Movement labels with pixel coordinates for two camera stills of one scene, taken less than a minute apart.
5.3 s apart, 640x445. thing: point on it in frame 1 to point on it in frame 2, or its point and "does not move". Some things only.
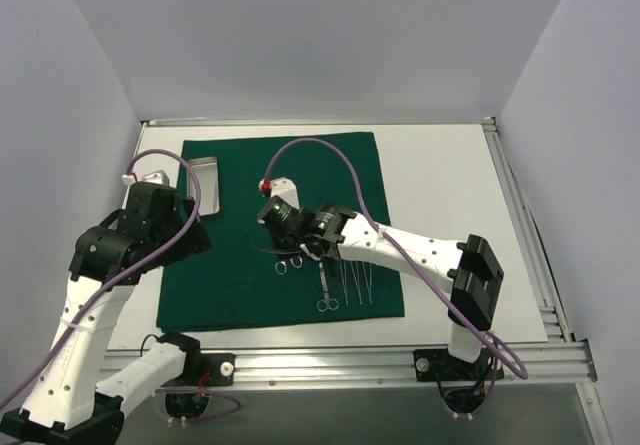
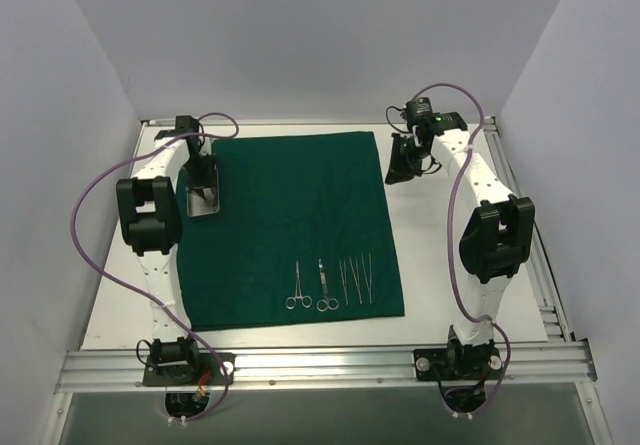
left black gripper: [191, 224] to [202, 180]
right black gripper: [270, 230] to [406, 148]
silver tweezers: [343, 270] does not move
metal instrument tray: [207, 172] does not move
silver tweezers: [356, 280] does not move
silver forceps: [369, 286] does not move
